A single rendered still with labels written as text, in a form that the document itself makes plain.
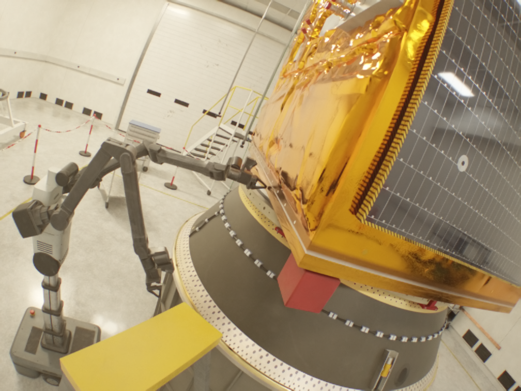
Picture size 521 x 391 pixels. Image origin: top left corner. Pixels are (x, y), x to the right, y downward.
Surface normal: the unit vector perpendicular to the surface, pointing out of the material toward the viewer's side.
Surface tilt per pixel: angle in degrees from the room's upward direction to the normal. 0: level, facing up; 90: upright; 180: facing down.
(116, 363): 0
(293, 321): 62
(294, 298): 90
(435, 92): 90
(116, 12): 90
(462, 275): 93
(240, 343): 43
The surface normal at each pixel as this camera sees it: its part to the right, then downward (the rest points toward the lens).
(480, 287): 0.12, 0.42
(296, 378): 0.07, -0.55
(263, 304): -0.30, -0.41
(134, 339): 0.40, -0.88
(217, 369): -0.56, -0.01
